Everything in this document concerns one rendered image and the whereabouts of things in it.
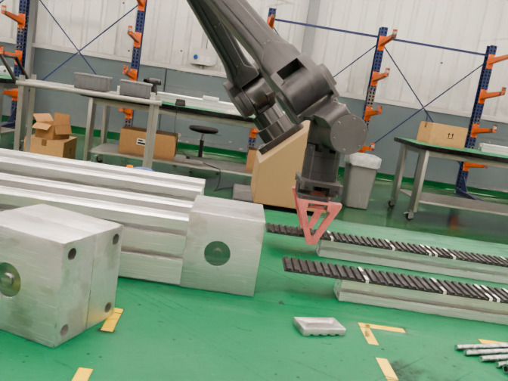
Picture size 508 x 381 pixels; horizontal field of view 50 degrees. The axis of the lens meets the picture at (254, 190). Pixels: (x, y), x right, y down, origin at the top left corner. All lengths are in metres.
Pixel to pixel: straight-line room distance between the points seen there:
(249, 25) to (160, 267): 0.43
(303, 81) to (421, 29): 8.01
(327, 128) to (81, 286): 0.42
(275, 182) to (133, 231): 0.61
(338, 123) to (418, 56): 8.02
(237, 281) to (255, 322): 0.08
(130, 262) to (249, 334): 0.18
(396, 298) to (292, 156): 0.56
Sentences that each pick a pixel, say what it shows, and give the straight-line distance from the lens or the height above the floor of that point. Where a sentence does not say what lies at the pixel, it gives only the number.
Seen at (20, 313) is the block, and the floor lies 0.80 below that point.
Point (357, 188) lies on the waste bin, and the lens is 5.80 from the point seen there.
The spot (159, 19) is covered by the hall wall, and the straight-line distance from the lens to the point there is 8.47.
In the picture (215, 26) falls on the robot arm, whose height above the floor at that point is 1.14.
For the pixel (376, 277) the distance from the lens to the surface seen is 0.73.
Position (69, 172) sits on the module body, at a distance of 0.87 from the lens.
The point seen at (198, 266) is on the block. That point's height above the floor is 0.81.
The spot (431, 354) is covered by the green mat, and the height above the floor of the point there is 0.78.
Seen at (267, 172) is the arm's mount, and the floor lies 0.85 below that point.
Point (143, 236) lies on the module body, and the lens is 0.66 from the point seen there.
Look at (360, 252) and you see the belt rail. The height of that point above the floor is 0.80.
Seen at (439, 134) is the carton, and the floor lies 0.89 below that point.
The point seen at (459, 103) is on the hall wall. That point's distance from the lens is 9.02.
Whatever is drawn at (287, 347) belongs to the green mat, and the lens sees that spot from 0.57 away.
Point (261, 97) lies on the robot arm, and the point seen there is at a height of 1.01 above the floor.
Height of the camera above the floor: 1.02
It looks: 10 degrees down
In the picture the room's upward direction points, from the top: 9 degrees clockwise
